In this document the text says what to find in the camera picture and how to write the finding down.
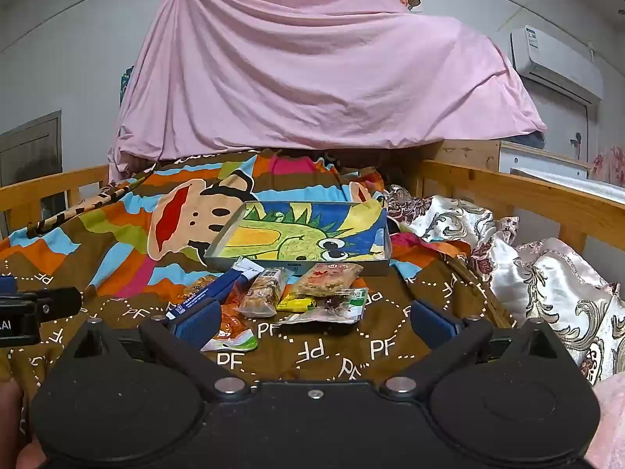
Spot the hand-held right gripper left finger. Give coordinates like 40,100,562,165
72,297,252,401

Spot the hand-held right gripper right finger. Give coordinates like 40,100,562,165
380,298,560,401

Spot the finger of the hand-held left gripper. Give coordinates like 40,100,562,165
35,286,82,324

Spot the gold snack packet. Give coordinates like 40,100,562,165
182,275,218,306

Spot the orange snack packet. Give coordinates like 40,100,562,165
200,286,259,353

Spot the blue and white snack packet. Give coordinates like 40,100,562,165
166,259,264,328

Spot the clear pastry packet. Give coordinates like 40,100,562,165
238,268,290,318

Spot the clear green label snack packet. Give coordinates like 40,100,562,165
280,287,369,326

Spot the yellow snack packet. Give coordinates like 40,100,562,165
275,292,327,312

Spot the red label rice cracker packet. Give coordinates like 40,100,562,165
292,263,365,298

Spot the metal tin box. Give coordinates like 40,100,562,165
204,199,393,277

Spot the person's left hand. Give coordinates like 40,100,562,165
0,381,46,469

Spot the cartoon printed blanket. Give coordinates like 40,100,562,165
0,149,518,450

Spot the tiger striped cloth strip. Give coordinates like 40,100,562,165
27,181,147,236

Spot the floral satin quilt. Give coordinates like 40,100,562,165
383,183,625,384

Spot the grey door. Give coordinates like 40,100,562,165
0,110,64,186

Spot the wooden cabinet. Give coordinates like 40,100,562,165
439,139,504,172

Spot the white panel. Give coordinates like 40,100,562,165
498,141,591,179

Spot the pink fuzzy cloth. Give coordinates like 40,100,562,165
583,376,625,469

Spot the pink floral cloth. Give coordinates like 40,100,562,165
588,145,625,187

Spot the white door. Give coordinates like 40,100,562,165
530,85,594,163

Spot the pink bed sheet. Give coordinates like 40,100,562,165
107,0,548,184

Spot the white air conditioner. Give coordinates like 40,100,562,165
510,24,606,103

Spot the wooden bed rail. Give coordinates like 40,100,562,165
0,165,111,240
420,159,625,269

